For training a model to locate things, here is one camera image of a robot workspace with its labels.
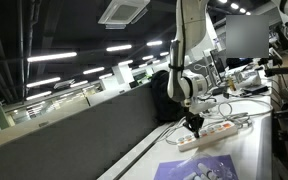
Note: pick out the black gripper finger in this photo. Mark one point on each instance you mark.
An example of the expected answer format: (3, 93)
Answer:
(196, 134)

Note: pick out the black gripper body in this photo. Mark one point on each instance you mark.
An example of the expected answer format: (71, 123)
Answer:
(193, 122)

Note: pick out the white power strip orange switches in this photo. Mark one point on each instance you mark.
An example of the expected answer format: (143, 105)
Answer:
(206, 135)

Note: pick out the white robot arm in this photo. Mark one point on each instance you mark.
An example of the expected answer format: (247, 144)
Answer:
(185, 86)

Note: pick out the black backpack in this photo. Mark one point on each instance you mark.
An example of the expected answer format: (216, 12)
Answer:
(167, 109)

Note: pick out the clear plastic bag with markers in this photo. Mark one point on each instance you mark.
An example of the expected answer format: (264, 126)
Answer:
(201, 167)

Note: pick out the purple mat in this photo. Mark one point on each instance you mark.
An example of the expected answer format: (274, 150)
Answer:
(165, 167)

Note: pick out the silver cylindrical device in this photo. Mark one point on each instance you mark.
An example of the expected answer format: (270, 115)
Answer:
(247, 78)

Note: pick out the computer monitor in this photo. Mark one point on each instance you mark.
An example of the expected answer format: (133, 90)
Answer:
(219, 60)

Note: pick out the grey desk partition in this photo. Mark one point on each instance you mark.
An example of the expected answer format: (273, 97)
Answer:
(84, 145)

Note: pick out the ceiling air conditioner unit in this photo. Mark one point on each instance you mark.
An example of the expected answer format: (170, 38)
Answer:
(120, 13)

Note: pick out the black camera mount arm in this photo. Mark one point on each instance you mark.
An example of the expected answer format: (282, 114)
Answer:
(277, 66)

